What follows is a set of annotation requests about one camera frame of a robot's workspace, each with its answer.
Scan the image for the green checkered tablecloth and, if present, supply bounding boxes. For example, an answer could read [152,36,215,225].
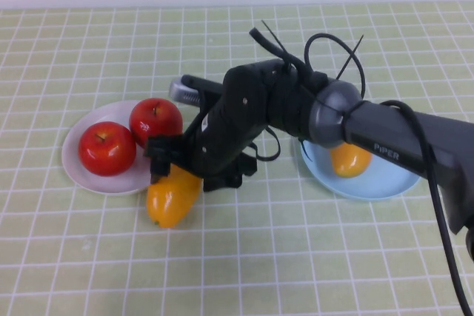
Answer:
[0,1,474,316]

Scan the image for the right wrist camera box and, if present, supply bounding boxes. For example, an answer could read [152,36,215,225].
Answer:
[169,74,225,107]

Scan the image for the black cable tie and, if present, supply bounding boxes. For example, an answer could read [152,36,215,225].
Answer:
[304,33,367,99]

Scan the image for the light blue round plate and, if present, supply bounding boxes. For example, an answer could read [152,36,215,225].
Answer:
[298,138,421,202]

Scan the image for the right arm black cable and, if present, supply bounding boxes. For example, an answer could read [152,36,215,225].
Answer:
[248,27,473,316]

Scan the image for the yellow mango with green stem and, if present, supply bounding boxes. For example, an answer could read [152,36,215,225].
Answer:
[146,164,204,229]

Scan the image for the red apple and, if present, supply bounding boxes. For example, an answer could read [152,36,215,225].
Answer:
[77,121,137,178]
[128,97,184,149]

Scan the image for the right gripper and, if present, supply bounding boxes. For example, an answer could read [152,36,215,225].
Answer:
[143,59,278,193]

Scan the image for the yellow orange mango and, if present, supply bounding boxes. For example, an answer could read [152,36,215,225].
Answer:
[330,142,373,179]

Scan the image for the white round plate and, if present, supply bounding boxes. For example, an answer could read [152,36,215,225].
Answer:
[61,100,155,195]

